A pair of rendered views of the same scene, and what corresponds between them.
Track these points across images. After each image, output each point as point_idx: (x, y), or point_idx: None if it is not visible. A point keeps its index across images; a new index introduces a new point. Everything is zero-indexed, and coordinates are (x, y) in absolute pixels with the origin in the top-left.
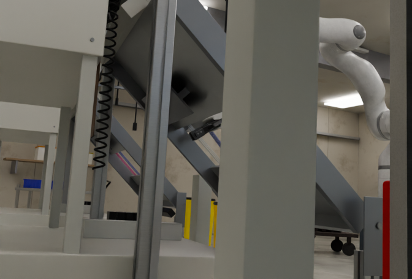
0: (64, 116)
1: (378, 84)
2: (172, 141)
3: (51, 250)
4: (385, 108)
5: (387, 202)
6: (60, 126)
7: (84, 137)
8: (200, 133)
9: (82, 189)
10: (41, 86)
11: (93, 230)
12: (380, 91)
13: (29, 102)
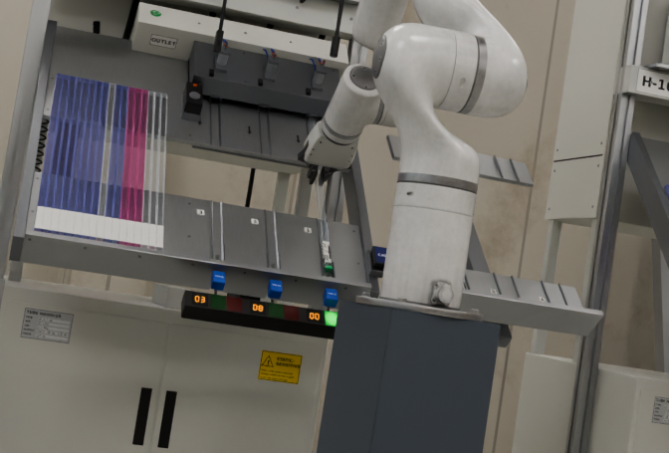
0: (300, 179)
1: None
2: (344, 192)
3: (27, 282)
4: (476, 33)
5: None
6: (297, 191)
7: None
8: (309, 173)
9: None
10: (185, 148)
11: (153, 294)
12: (418, 5)
13: (286, 167)
